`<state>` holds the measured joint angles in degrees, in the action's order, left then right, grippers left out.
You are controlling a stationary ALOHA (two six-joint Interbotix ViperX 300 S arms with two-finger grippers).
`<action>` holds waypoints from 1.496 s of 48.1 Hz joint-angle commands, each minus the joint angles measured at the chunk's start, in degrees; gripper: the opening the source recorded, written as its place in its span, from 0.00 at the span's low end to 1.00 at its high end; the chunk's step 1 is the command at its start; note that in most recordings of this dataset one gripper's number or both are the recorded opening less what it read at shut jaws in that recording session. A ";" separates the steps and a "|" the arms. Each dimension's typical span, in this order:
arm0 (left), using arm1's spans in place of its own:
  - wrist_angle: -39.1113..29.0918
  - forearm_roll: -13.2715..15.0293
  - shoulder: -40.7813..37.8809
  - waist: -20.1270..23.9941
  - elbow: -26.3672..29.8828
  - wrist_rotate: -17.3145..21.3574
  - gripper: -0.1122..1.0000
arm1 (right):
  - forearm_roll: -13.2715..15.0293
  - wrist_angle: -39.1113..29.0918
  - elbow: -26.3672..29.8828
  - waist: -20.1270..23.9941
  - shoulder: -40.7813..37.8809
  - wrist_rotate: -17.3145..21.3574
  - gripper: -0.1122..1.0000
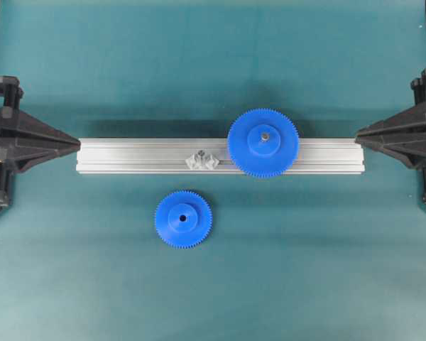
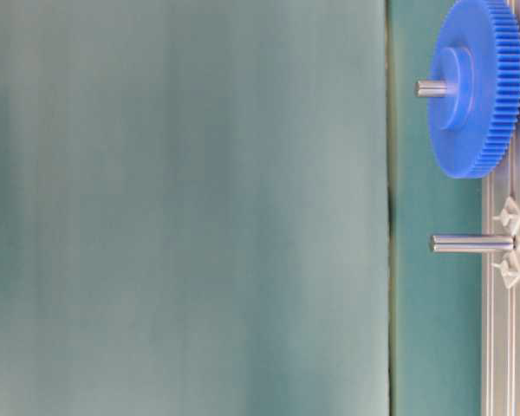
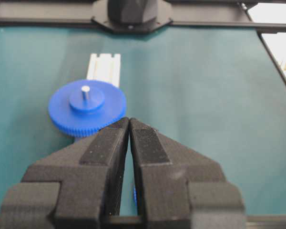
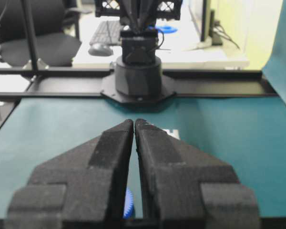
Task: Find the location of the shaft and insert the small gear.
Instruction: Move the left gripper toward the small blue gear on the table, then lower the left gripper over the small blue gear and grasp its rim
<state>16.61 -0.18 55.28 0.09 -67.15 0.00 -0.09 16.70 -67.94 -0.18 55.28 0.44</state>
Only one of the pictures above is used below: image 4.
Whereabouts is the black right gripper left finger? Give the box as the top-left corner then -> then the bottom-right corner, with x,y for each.
6,119 -> 133,229

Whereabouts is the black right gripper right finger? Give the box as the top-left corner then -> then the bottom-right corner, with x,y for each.
135,119 -> 260,229

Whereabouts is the small blue gear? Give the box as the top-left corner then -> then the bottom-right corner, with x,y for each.
123,187 -> 135,219

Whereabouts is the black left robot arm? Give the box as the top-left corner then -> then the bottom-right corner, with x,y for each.
95,0 -> 182,97

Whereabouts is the white marker sticker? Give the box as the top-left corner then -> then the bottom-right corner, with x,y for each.
164,129 -> 180,140

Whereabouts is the grey computer mouse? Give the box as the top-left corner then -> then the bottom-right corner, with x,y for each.
88,43 -> 113,57

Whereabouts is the white desk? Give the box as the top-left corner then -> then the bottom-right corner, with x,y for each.
72,6 -> 249,70

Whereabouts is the black computer keyboard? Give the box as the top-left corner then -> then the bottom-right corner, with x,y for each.
89,21 -> 124,46

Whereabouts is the blue tape roll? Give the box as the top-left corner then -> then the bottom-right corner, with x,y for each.
155,25 -> 178,34

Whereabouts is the black office chair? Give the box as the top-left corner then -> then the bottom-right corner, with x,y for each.
0,0 -> 81,67

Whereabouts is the computer monitor stand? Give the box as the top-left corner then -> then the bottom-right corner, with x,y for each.
181,0 -> 215,51

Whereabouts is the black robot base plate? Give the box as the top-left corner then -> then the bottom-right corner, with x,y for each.
101,74 -> 176,105

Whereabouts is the black aluminium frame rail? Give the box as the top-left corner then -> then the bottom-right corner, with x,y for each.
0,67 -> 278,104

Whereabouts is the black vertical frame post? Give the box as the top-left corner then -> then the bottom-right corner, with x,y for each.
20,0 -> 39,71

